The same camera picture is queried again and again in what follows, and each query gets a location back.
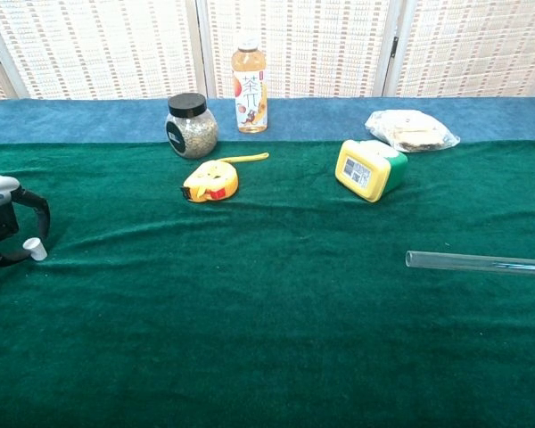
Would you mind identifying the yellow cartoon tape measure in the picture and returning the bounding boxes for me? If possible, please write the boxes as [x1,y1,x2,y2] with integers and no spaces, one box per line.
[179,152,270,204]

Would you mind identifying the yellow green plastic container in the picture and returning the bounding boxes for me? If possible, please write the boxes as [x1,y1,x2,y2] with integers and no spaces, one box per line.
[334,139,409,203]

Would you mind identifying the small white cap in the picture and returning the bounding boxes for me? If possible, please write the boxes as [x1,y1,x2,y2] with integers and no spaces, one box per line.
[22,237,48,262]

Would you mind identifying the clear bag of biscuits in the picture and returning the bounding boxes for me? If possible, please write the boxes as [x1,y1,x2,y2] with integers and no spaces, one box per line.
[364,109,461,153]

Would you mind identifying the glass jar black lid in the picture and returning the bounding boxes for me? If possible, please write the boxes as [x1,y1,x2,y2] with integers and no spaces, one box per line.
[165,93,219,161]

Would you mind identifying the tea drink bottle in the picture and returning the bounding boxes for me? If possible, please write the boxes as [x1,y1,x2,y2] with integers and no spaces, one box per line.
[230,30,269,135]

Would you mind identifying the green velvet cloth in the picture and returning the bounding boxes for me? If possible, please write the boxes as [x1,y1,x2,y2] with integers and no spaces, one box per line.
[0,140,535,428]

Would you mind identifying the blue table cloth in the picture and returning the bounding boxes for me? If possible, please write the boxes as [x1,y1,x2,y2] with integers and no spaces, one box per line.
[0,96,535,144]

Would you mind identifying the clear glass test tube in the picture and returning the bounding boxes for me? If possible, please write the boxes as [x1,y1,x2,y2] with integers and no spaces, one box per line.
[405,250,535,279]

